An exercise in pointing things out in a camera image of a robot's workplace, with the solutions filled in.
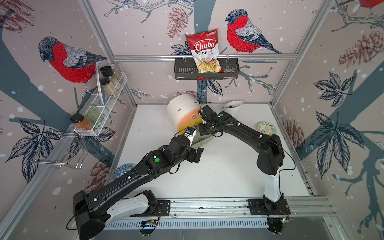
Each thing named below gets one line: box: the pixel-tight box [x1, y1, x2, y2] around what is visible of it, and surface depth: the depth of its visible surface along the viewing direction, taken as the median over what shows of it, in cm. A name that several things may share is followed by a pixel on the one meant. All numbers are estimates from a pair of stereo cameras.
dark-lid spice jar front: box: [100, 77, 118, 98], surface depth 78 cm
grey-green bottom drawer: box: [191, 127, 214, 148], surface depth 92 cm
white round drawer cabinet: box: [166, 93, 201, 131], surface depth 92 cm
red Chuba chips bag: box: [186, 28, 222, 81], surface depth 84 cm
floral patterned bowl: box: [258, 121, 278, 136], surface depth 105 cm
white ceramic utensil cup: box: [222, 100, 244, 119], surface depth 106 cm
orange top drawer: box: [177, 107, 202, 126], surface depth 85 cm
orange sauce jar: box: [70, 113, 94, 130], surface depth 62 cm
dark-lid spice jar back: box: [100, 65, 113, 77], surface depth 81 cm
